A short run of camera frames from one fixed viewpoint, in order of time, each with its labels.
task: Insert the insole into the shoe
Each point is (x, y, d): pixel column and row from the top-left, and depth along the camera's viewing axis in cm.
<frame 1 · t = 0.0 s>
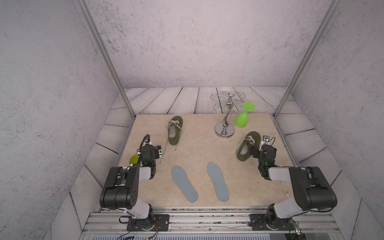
left hand: (152, 146, 94), fingers open
right hand: (263, 144, 93), fingers open
left olive green shoe: (174, 129, 108), point 6 cm above the table
left grey insole: (180, 176, 91), on the table
right grey insole: (216, 174, 95), on the table
silver metal glass stand: (225, 130, 113), point 2 cm above the table
hanging green plastic wine glass: (241, 118, 98), point 18 cm above the table

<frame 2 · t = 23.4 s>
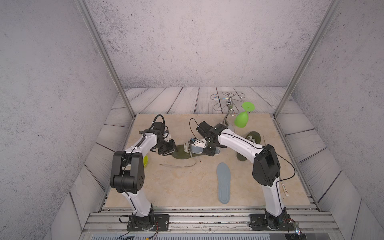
left hand: (177, 150, 91), fingers open
right hand: (208, 149, 89), fingers closed
left olive green shoe: (184, 151, 93), point 8 cm above the table
left grey insole: (196, 149, 91), point 11 cm above the table
the other named things where they were.

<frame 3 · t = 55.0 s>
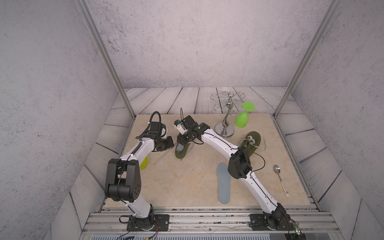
left hand: (175, 144, 92), fingers closed
right hand: (179, 139, 95), fingers open
left olive green shoe: (181, 154, 98), point 3 cm above the table
left grey insole: (180, 147, 101), point 4 cm above the table
the other named things where they were.

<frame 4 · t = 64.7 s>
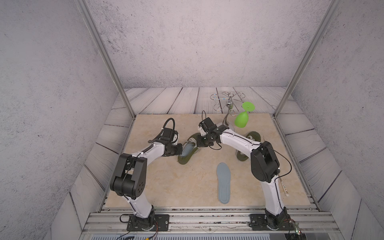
left hand: (183, 150, 94), fingers closed
right hand: (197, 143, 92), fingers closed
left grey insole: (187, 149, 100), point 4 cm above the table
